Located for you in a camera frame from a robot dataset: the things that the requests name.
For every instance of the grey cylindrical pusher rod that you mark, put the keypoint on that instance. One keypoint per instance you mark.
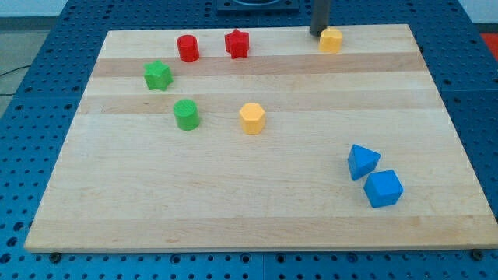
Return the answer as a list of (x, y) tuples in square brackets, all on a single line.
[(320, 15)]

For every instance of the yellow heart block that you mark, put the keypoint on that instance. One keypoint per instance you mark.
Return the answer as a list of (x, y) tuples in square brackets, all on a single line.
[(330, 40)]

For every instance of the wooden board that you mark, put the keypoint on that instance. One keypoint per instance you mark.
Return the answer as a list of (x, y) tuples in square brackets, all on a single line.
[(127, 179)]

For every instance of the red star block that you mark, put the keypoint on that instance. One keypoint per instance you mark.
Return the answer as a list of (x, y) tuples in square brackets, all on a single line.
[(237, 43)]

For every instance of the yellow hexagon block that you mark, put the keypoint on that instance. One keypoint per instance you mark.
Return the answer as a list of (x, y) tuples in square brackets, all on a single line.
[(252, 118)]

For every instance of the red cylinder block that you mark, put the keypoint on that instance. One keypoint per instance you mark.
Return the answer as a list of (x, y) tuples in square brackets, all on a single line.
[(187, 46)]

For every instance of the blue triangle block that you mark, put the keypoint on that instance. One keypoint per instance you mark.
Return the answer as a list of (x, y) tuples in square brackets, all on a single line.
[(362, 161)]

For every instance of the green cylinder block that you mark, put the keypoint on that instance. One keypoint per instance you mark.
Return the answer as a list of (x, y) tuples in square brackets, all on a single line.
[(186, 114)]

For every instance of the green star block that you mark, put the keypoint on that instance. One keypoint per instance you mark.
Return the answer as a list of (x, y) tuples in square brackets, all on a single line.
[(157, 75)]

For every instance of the blue cube block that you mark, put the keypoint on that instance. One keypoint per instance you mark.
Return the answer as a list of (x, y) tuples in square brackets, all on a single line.
[(383, 188)]

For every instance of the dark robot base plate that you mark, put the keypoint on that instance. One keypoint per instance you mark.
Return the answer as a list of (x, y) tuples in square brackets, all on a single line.
[(232, 6)]

